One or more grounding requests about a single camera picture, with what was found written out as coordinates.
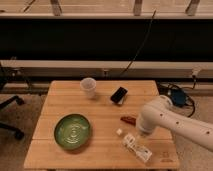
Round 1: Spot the brown chocolate bar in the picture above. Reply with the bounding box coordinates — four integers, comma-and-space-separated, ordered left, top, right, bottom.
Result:
120, 116, 136, 126

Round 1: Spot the green ceramic bowl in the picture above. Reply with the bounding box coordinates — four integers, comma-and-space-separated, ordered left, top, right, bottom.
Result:
54, 114, 92, 150

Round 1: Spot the black office chair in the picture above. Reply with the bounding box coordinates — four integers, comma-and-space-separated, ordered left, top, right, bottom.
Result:
0, 64, 26, 141

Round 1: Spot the black floor cable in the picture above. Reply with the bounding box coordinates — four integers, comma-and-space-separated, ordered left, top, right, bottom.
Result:
157, 74, 198, 118

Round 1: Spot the black smartphone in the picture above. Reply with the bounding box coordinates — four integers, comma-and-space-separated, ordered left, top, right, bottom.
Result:
110, 87, 127, 104

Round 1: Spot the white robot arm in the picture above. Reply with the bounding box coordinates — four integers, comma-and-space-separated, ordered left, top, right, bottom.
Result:
136, 95, 213, 152

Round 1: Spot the white plastic cup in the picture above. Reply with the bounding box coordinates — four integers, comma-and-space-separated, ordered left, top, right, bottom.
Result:
80, 77, 96, 99

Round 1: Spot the clear bottle with white label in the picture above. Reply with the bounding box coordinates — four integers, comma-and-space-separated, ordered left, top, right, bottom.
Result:
116, 129, 152, 163

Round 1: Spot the black hanging cable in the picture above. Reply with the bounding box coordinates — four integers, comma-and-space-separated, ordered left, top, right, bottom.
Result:
119, 9, 157, 77

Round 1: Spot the blue power box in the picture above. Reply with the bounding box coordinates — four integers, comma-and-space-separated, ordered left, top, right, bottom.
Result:
170, 90, 186, 107

